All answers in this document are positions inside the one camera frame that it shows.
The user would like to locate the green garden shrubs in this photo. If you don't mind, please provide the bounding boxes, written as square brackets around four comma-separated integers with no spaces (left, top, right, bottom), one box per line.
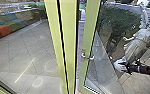
[98,4,143,45]

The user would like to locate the white garden statue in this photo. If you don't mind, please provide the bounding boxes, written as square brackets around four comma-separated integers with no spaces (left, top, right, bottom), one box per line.
[112,5,150,73]

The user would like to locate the multicolour outdoor sofa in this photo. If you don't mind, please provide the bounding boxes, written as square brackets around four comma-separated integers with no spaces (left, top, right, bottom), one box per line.
[0,7,47,43]

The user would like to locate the green framed glass door wall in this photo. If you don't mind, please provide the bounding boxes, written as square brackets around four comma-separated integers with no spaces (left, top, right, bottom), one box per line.
[0,0,150,94]

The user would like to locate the silver door handle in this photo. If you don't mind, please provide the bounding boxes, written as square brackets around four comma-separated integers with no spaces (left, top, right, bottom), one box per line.
[80,49,96,62]

